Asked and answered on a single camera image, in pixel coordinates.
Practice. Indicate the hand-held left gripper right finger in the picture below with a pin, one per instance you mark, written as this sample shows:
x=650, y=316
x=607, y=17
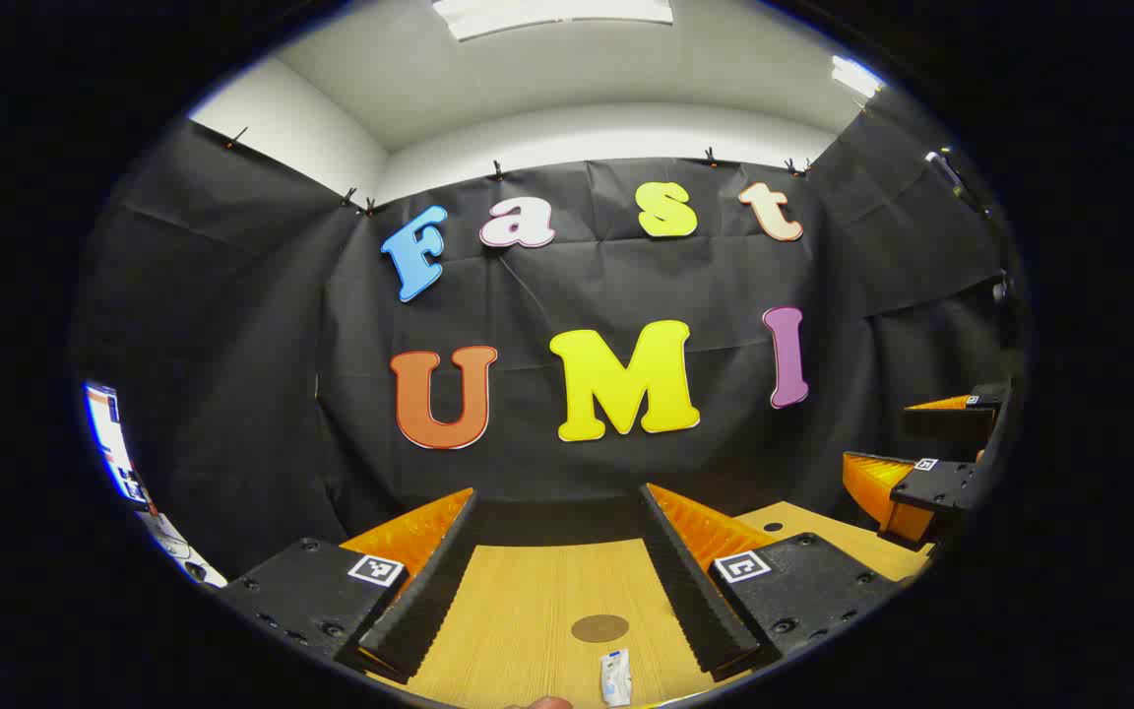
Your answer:
x=690, y=591

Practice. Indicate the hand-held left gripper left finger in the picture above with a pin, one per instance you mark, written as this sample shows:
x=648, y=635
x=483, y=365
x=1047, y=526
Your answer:
x=429, y=591

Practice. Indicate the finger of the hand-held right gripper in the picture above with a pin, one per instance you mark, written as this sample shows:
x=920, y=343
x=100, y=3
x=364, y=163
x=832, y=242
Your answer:
x=941, y=484
x=951, y=421

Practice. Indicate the brown round coaster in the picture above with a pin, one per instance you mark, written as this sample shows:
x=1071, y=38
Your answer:
x=599, y=628

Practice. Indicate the white toothpaste tube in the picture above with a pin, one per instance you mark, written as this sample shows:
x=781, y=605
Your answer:
x=615, y=677

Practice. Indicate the wooden desktop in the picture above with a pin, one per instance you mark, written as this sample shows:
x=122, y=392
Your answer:
x=528, y=611

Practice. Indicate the silver metal rod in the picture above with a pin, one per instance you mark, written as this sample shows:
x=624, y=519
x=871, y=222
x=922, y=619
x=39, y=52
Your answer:
x=951, y=177

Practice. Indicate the black backdrop cloth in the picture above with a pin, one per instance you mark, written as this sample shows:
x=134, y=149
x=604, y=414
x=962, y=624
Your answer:
x=577, y=286

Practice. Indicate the ceiling light panel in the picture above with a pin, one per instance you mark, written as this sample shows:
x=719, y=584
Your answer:
x=854, y=76
x=552, y=15

